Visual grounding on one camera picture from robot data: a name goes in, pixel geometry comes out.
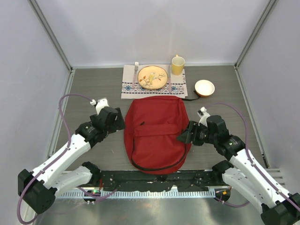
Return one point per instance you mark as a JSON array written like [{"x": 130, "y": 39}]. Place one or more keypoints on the patterned white placemat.
[{"x": 179, "y": 87}]

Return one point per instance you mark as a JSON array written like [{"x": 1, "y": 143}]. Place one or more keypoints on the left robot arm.
[{"x": 40, "y": 187}]

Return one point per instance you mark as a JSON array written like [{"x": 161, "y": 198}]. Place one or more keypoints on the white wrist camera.
[
  {"x": 99, "y": 104},
  {"x": 203, "y": 115}
]

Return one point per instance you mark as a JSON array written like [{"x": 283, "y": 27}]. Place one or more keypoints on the pink handled knife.
[{"x": 169, "y": 79}]

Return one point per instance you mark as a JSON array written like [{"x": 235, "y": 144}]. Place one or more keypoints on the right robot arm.
[{"x": 240, "y": 170}]

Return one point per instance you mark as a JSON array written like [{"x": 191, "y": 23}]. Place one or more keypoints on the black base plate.
[{"x": 183, "y": 180}]

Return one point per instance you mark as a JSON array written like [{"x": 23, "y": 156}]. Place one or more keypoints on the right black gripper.
[{"x": 186, "y": 137}]

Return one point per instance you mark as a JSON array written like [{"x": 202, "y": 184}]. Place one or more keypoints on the bird pattern wooden plate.
[{"x": 152, "y": 77}]

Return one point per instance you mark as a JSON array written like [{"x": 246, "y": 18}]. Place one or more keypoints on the red backpack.
[{"x": 150, "y": 136}]

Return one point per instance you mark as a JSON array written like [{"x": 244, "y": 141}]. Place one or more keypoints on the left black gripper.
[{"x": 119, "y": 124}]

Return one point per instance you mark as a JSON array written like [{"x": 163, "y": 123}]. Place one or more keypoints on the white slotted cable duct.
[{"x": 173, "y": 193}]

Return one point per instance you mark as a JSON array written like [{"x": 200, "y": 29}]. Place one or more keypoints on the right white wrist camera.
[{"x": 203, "y": 115}]

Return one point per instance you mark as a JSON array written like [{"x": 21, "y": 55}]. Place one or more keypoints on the white orange bowl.
[{"x": 204, "y": 88}]

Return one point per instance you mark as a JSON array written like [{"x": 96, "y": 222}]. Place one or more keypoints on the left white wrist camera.
[{"x": 99, "y": 104}]

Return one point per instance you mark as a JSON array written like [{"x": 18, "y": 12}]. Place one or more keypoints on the yellow mug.
[{"x": 177, "y": 65}]

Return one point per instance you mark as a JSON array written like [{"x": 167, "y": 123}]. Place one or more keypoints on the pink handled fork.
[{"x": 135, "y": 73}]

